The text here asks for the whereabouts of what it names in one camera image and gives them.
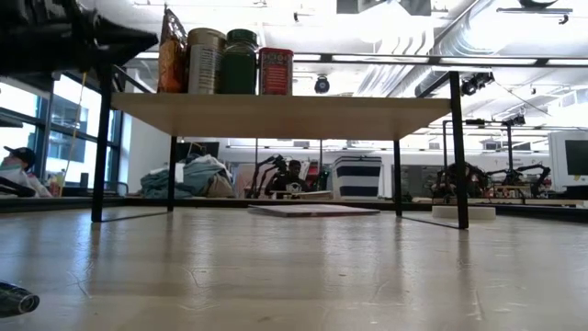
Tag green-lidded glass spice jar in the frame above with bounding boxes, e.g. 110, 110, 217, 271
222, 29, 259, 96

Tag wooden shelf with black legs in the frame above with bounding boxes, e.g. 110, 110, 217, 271
90, 63, 469, 230

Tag pile of blue-grey cloth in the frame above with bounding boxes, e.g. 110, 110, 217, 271
140, 154, 238, 200

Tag background black robot arms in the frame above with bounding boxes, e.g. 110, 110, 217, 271
434, 158, 557, 200

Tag clear bag of orange spice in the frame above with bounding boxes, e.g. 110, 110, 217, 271
157, 7, 189, 95

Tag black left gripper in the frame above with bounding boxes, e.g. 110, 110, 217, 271
0, 0, 160, 77

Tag red smoked paprika tin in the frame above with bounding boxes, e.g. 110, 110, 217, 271
258, 47, 295, 97

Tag white and navy striped bin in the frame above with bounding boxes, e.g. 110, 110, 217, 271
331, 155, 383, 200

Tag yellow cable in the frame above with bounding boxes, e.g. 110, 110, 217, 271
59, 71, 88, 185

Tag black pen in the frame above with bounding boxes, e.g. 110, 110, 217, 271
0, 279, 41, 318

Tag black overhead frame bar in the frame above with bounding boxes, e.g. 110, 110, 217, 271
132, 51, 588, 66

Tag black metal stand frame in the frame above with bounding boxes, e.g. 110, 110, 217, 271
441, 112, 527, 199

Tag person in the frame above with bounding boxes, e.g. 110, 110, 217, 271
0, 145, 54, 199
266, 159, 313, 194

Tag tan-lidded cylindrical spice can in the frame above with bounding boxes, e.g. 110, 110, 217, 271
187, 27, 227, 96

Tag white framed dark monitor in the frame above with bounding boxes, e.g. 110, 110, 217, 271
548, 131, 588, 193

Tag black camera cluster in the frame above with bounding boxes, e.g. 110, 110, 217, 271
458, 72, 496, 97

